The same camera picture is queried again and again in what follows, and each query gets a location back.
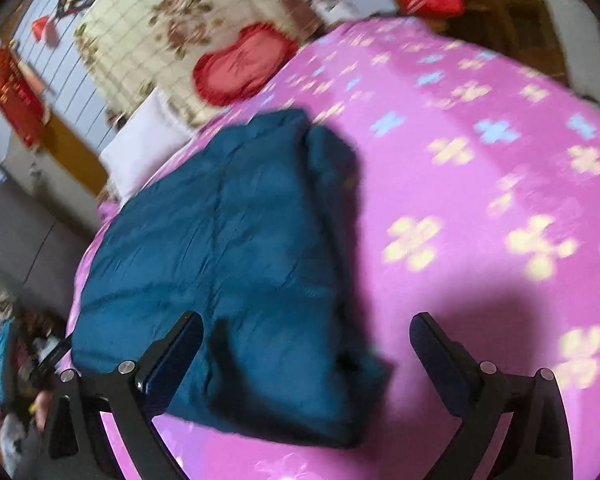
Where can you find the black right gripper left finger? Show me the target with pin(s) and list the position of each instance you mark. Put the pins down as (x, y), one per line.
(75, 444)

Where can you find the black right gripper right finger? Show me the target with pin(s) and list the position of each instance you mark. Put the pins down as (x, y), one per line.
(537, 443)

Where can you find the teal quilted down jacket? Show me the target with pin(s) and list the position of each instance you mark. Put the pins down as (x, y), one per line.
(255, 234)

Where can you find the person's left hand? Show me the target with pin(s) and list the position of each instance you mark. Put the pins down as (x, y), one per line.
(41, 407)

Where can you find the grey cabinet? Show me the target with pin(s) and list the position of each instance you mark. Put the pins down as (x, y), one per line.
(47, 220)

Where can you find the white pillow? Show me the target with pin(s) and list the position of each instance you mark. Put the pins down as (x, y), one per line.
(152, 134)

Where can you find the pink floral bed sheet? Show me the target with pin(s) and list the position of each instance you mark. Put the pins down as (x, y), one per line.
(477, 200)

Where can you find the red hanging decoration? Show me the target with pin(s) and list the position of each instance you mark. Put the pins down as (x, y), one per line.
(20, 105)

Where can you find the red heart-shaped cushion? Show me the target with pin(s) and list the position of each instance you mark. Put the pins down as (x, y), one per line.
(242, 69)

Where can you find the cream floral quilt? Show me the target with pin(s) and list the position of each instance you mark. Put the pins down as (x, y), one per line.
(131, 47)

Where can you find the white slatted headboard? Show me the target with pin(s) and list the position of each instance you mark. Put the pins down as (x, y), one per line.
(45, 41)

